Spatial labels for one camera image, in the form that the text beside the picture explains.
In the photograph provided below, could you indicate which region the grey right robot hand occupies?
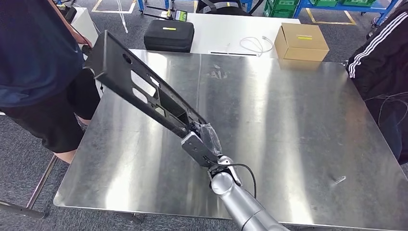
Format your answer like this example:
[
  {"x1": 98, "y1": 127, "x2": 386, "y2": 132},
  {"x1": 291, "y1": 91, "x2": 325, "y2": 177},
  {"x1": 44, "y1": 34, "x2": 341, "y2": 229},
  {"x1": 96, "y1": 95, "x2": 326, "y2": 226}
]
[{"x1": 191, "y1": 122, "x2": 223, "y2": 157}]

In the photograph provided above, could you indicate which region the person's hand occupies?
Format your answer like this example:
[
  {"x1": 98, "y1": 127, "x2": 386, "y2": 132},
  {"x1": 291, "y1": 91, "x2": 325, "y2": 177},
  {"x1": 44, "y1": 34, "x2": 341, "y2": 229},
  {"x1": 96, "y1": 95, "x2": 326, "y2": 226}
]
[{"x1": 71, "y1": 30, "x2": 94, "y2": 49}]

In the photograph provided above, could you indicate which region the black plastic plate bracket part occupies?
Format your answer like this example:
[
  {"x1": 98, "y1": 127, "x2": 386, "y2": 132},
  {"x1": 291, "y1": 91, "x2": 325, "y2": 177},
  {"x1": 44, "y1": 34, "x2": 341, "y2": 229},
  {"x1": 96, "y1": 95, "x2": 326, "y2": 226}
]
[{"x1": 83, "y1": 30, "x2": 208, "y2": 139}]

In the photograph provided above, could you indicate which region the stainless steel workbench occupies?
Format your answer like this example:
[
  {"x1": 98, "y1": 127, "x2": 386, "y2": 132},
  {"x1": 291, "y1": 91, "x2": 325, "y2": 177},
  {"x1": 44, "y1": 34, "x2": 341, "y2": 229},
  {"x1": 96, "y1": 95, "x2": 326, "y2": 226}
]
[{"x1": 25, "y1": 49, "x2": 408, "y2": 231}]

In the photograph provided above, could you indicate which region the blue metal shelf rack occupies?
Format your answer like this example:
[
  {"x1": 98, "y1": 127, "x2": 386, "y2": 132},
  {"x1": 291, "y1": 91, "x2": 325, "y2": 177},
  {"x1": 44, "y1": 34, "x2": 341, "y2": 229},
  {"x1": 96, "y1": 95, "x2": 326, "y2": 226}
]
[{"x1": 293, "y1": 0, "x2": 401, "y2": 26}]

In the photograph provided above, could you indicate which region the person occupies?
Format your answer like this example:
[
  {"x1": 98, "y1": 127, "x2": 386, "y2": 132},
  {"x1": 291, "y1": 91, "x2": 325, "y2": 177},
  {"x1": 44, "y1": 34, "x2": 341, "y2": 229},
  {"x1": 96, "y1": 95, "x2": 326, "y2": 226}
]
[
  {"x1": 345, "y1": 1, "x2": 408, "y2": 166},
  {"x1": 0, "y1": 0, "x2": 102, "y2": 165}
]

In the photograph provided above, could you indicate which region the black zip case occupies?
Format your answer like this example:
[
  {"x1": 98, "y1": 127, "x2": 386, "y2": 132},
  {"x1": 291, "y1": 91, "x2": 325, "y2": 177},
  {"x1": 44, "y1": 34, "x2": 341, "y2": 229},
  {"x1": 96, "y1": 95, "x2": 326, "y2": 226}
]
[{"x1": 143, "y1": 19, "x2": 195, "y2": 53}]

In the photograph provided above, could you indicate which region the small monitor green screen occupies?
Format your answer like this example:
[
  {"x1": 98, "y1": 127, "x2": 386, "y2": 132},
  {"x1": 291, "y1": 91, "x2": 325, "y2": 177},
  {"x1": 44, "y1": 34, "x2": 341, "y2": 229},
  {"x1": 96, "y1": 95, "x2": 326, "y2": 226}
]
[{"x1": 173, "y1": 9, "x2": 188, "y2": 23}]

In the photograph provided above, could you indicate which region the white table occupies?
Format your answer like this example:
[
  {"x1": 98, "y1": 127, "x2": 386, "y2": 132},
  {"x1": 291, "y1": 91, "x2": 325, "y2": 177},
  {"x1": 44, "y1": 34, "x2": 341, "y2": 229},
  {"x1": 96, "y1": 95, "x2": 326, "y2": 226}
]
[{"x1": 183, "y1": 13, "x2": 302, "y2": 60}]

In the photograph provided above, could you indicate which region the black chair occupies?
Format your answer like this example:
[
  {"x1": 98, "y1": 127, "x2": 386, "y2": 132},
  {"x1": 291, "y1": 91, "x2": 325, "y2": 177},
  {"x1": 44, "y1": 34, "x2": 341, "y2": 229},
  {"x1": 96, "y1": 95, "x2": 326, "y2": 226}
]
[{"x1": 195, "y1": 0, "x2": 253, "y2": 16}]

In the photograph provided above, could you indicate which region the brown cardboard box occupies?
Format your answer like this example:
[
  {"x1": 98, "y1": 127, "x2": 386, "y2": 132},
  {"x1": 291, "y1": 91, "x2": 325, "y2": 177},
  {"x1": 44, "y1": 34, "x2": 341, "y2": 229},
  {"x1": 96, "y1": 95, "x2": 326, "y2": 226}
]
[{"x1": 274, "y1": 23, "x2": 330, "y2": 62}]

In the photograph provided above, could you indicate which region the green plastic crate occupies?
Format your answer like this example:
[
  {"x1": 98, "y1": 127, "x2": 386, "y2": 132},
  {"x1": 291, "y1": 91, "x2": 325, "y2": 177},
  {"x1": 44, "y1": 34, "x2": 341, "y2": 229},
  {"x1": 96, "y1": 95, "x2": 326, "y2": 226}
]
[
  {"x1": 309, "y1": 0, "x2": 339, "y2": 8},
  {"x1": 264, "y1": 0, "x2": 300, "y2": 18},
  {"x1": 339, "y1": 0, "x2": 378, "y2": 7}
]

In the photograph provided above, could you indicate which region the white pedestal box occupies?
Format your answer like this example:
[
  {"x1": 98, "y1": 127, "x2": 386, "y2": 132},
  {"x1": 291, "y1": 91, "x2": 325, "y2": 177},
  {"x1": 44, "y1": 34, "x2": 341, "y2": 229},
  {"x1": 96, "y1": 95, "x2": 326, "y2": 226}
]
[{"x1": 70, "y1": 7, "x2": 100, "y2": 49}]

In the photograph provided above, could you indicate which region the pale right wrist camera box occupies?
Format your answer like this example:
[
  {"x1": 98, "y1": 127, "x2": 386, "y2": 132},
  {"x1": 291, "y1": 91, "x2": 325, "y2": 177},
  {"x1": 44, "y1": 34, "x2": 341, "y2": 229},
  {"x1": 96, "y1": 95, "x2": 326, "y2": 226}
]
[{"x1": 181, "y1": 131, "x2": 221, "y2": 168}]

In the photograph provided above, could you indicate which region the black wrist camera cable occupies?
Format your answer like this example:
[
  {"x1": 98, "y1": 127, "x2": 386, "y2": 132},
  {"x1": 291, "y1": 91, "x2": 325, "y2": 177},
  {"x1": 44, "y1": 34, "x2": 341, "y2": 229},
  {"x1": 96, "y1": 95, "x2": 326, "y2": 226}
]
[{"x1": 220, "y1": 163, "x2": 257, "y2": 199}]

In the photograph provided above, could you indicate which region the white cable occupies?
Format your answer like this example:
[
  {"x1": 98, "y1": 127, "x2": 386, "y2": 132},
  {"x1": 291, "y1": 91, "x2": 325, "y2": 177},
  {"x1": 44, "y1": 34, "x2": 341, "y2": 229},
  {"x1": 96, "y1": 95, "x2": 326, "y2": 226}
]
[{"x1": 226, "y1": 36, "x2": 274, "y2": 57}]

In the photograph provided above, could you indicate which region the black cable bundle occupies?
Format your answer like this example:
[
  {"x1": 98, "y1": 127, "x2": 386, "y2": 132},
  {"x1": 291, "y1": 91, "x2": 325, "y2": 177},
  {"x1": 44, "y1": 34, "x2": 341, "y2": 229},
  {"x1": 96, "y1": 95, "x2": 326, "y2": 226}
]
[{"x1": 365, "y1": 91, "x2": 408, "y2": 128}]

